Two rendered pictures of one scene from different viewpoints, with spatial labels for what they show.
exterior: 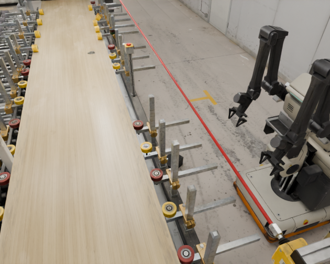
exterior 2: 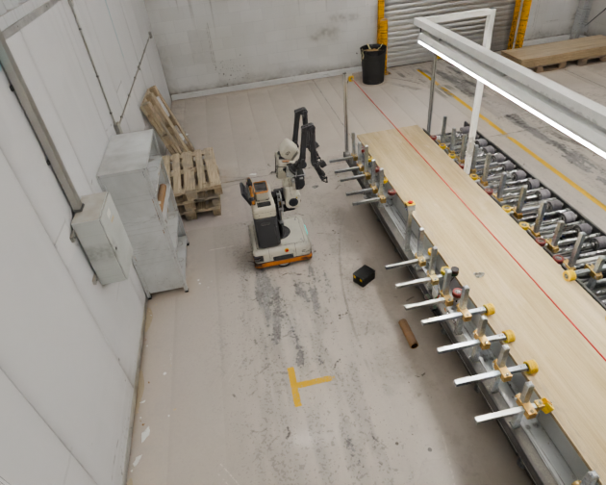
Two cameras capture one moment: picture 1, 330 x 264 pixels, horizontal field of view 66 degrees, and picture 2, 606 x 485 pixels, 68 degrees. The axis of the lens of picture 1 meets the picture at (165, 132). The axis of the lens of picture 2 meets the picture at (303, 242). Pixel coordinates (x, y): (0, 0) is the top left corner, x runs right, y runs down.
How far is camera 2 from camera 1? 554 cm
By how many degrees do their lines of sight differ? 100
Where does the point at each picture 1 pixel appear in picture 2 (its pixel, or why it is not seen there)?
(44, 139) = (454, 181)
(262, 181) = (293, 236)
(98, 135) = (417, 184)
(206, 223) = (340, 242)
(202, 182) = (336, 267)
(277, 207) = (292, 222)
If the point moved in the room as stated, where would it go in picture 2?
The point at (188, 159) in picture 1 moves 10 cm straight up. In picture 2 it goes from (346, 286) to (346, 279)
